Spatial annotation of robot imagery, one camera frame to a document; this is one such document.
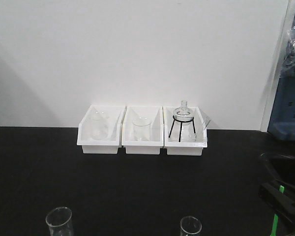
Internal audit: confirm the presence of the round glass flask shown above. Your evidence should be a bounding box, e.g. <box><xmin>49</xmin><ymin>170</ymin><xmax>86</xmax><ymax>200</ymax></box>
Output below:
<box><xmin>173</xmin><ymin>100</ymin><xmax>194</xmax><ymax>122</ymax></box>

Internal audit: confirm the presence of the right white plastic bin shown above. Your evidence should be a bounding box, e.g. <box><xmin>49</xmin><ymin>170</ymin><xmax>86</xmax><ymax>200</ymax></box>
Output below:
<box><xmin>163</xmin><ymin>106</ymin><xmax>208</xmax><ymax>156</ymax></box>

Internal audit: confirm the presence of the black wire tripod stand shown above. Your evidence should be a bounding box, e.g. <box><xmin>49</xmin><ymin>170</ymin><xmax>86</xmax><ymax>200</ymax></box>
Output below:
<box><xmin>168</xmin><ymin>115</ymin><xmax>196</xmax><ymax>142</ymax></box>

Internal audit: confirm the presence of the front right glass beaker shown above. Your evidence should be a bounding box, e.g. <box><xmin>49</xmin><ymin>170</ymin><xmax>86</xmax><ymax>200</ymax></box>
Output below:
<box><xmin>180</xmin><ymin>216</ymin><xmax>203</xmax><ymax>236</ymax></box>

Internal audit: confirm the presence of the middle white plastic bin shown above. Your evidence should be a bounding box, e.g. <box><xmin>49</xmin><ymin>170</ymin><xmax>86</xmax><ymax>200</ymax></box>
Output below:
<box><xmin>121</xmin><ymin>106</ymin><xmax>164</xmax><ymax>155</ymax></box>

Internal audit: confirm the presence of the black sink basin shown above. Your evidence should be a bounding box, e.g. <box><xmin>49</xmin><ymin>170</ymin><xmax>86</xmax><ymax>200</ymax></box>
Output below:
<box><xmin>260</xmin><ymin>152</ymin><xmax>295</xmax><ymax>185</ymax></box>

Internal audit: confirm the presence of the green plastic spoon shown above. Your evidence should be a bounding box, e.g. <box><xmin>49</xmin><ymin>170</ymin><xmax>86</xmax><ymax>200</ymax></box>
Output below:
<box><xmin>270</xmin><ymin>185</ymin><xmax>285</xmax><ymax>236</ymax></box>

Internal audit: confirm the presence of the front left glass beaker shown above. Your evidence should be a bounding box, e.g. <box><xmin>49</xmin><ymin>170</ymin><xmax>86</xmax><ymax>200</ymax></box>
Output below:
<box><xmin>45</xmin><ymin>206</ymin><xmax>74</xmax><ymax>236</ymax></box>

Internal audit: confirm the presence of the left white plastic bin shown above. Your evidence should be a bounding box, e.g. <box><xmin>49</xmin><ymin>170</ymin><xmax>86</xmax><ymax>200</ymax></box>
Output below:
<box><xmin>77</xmin><ymin>105</ymin><xmax>126</xmax><ymax>154</ymax></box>

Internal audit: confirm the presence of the glass funnel in right bin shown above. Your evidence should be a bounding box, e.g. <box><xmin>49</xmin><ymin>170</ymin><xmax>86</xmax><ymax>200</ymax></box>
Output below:
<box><xmin>189</xmin><ymin>110</ymin><xmax>211</xmax><ymax>143</ymax></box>

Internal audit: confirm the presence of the glass beaker in bin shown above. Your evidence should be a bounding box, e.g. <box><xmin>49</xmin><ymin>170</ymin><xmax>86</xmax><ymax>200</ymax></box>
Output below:
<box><xmin>132</xmin><ymin>117</ymin><xmax>151</xmax><ymax>142</ymax></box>
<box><xmin>90</xmin><ymin>111</ymin><xmax>108</xmax><ymax>140</ymax></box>

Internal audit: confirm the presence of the glass beaker in middle bin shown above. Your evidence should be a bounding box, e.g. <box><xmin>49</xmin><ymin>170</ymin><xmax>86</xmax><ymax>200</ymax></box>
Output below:
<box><xmin>132</xmin><ymin>117</ymin><xmax>151</xmax><ymax>142</ymax></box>

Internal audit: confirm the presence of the white plastic bin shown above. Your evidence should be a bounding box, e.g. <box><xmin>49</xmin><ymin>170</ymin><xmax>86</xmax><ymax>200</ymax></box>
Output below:
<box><xmin>163</xmin><ymin>106</ymin><xmax>208</xmax><ymax>156</ymax></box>
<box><xmin>121</xmin><ymin>106</ymin><xmax>164</xmax><ymax>155</ymax></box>
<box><xmin>77</xmin><ymin>105</ymin><xmax>126</xmax><ymax>154</ymax></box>

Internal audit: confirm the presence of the glass beaker in left bin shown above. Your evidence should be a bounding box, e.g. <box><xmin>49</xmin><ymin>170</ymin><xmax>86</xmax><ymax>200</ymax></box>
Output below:
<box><xmin>90</xmin><ymin>111</ymin><xmax>108</xmax><ymax>140</ymax></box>

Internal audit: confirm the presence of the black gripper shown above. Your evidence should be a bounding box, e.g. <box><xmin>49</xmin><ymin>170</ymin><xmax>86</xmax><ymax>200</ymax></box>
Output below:
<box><xmin>258</xmin><ymin>178</ymin><xmax>295</xmax><ymax>236</ymax></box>

